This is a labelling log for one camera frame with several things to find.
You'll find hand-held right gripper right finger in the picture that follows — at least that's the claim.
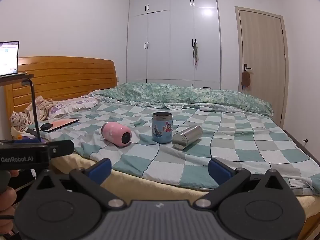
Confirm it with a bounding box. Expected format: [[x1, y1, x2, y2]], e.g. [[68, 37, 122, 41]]
[[194, 158, 298, 209]]

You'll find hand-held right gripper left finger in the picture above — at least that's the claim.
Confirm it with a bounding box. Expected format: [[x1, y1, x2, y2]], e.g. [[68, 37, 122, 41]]
[[24, 158, 127, 209]]

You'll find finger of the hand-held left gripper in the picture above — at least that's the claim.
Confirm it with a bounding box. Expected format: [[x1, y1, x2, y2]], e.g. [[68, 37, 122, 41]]
[[49, 139, 75, 159]]

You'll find pink cup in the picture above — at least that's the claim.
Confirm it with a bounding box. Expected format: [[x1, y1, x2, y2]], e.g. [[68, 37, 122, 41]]
[[101, 121, 132, 147]]

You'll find stainless steel cup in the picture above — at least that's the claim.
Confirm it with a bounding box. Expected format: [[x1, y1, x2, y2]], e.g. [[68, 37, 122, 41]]
[[171, 125, 203, 150]]

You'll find blue cup with stickers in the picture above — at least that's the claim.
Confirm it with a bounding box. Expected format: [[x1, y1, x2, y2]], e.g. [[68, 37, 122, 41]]
[[152, 112, 173, 144]]

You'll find person's left hand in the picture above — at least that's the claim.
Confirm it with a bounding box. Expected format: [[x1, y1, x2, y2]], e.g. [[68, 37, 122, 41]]
[[0, 169, 20, 216]]

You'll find green checkered bed sheet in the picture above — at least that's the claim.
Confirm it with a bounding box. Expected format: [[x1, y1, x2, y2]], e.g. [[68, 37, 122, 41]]
[[45, 101, 320, 195]]

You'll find polka dot cloth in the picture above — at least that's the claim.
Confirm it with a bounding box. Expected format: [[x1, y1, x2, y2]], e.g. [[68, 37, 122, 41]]
[[10, 111, 32, 132]]

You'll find purple floral pillow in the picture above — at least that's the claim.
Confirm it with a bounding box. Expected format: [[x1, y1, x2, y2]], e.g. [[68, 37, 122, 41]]
[[49, 96, 100, 119]]

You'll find cream floral crumpled cloth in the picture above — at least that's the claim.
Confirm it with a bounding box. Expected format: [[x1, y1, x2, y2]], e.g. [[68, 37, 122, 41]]
[[25, 96, 59, 122]]

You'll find yellow mattress blanket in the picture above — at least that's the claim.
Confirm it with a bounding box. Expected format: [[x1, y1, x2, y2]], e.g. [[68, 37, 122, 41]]
[[50, 152, 318, 220]]

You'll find wooden headboard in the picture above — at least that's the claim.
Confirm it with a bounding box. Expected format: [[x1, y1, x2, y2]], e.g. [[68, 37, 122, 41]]
[[5, 56, 118, 130]]

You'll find black overbed table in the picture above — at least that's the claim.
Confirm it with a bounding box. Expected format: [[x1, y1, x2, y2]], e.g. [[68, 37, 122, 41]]
[[0, 74, 42, 143]]

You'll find green floral quilt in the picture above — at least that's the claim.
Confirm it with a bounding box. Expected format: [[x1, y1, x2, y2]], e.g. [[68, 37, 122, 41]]
[[90, 82, 273, 117]]

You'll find open laptop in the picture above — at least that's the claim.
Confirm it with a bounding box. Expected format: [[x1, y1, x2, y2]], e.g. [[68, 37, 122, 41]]
[[0, 41, 27, 78]]

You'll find hanging grey pink ornament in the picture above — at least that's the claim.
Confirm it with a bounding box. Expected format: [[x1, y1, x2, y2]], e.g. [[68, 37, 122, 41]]
[[192, 42, 200, 66]]

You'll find beige door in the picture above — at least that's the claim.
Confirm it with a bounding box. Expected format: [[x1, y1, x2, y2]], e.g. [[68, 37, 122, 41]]
[[235, 6, 288, 128]]

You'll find white wardrobe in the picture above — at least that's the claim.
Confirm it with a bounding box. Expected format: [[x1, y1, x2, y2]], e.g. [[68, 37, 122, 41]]
[[126, 0, 222, 90]]

